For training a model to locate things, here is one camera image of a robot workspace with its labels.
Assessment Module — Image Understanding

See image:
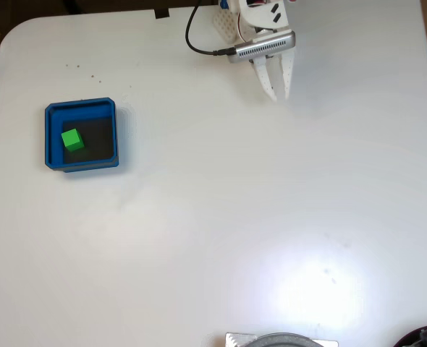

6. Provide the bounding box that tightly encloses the green cube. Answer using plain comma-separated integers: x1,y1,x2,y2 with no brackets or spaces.
60,128,85,152

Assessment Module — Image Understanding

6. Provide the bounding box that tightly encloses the blue box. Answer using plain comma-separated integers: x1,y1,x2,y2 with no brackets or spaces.
44,96,120,174

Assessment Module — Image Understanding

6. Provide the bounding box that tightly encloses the grey round object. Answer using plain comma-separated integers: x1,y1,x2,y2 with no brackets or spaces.
248,332,325,347

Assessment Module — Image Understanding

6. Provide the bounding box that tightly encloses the silver metal plate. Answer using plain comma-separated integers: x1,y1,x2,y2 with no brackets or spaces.
224,332,339,347

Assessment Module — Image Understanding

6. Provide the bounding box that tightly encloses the silver camera box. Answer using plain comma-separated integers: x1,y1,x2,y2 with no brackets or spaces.
227,30,297,65

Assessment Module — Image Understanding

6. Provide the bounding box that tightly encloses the black camera cable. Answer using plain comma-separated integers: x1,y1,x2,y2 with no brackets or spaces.
185,0,238,58

